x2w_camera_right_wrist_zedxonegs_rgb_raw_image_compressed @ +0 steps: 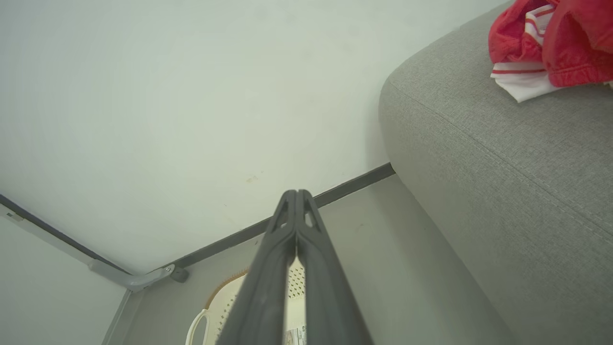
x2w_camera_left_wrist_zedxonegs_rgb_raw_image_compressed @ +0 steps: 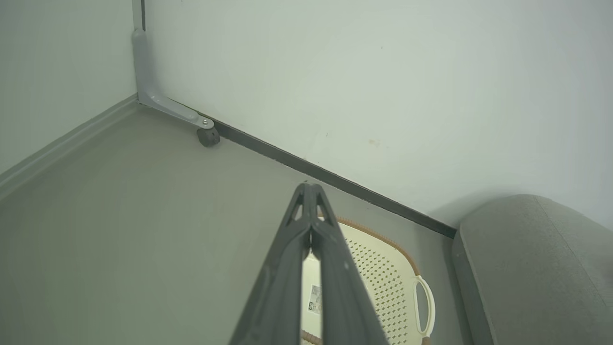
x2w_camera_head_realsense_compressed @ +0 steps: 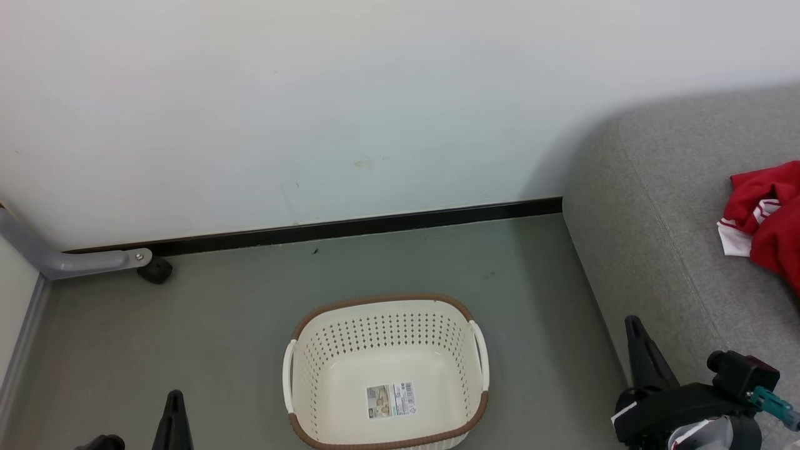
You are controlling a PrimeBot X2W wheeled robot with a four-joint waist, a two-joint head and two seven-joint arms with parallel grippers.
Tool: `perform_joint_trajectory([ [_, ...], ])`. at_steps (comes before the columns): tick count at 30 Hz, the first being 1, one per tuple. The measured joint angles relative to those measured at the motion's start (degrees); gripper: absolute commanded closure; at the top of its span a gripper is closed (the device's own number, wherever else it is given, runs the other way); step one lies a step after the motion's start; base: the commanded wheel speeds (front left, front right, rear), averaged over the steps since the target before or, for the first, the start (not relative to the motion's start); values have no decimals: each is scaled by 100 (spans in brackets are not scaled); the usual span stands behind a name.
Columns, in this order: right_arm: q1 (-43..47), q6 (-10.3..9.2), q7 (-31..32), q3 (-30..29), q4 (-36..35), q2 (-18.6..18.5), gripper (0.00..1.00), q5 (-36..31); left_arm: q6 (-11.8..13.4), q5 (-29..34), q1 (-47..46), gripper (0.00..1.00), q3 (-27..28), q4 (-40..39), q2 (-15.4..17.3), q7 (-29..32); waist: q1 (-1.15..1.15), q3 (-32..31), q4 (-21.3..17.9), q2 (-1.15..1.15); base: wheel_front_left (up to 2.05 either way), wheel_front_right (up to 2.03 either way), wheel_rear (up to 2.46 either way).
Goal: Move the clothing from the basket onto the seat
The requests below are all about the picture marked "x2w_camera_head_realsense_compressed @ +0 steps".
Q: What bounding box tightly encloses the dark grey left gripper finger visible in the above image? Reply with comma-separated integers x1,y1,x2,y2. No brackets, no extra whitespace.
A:
152,389,193,450

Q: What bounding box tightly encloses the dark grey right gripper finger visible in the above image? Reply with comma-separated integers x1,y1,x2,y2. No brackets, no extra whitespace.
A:
624,315,680,393

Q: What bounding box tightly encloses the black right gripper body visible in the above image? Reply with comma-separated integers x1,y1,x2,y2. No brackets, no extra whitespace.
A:
611,382,763,450

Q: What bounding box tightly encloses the red and white garment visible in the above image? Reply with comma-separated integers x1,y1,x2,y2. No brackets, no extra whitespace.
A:
717,161,800,294

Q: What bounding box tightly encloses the printed basket label sticker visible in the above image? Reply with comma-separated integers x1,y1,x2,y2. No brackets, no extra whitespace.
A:
366,381,417,420

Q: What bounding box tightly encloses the cream perforated laundry basket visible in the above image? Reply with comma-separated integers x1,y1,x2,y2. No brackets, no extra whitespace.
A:
281,292,490,450

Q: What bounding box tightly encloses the grey fabric sofa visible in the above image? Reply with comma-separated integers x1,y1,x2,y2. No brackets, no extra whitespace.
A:
562,84,800,450

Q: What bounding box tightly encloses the black caster wheel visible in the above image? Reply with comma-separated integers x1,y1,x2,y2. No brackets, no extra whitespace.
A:
137,256,174,286

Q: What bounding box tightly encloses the grey trim strip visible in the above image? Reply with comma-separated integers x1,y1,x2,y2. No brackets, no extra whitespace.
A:
0,275,49,432

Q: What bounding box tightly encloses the dark baseboard strip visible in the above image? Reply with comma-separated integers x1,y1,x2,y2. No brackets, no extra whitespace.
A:
62,197,563,257

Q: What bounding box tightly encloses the teal right camera connector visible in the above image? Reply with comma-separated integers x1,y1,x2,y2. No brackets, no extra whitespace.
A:
750,386,800,432

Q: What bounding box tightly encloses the grey metal frame leg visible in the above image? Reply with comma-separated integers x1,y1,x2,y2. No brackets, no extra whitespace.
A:
0,206,154,282

